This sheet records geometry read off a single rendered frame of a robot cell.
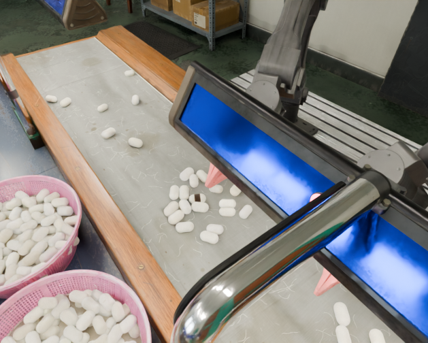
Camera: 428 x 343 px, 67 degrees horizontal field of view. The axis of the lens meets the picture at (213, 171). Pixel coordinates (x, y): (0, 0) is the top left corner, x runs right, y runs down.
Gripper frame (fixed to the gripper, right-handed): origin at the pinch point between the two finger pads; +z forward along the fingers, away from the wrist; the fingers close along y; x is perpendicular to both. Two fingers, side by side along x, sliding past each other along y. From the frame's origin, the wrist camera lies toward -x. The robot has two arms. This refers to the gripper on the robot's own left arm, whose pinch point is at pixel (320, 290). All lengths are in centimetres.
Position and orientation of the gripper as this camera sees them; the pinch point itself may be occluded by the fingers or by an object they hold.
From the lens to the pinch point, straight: 53.3
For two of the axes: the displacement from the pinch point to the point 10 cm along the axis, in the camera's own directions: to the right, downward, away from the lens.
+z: -6.1, 7.8, 1.5
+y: 5.9, 5.7, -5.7
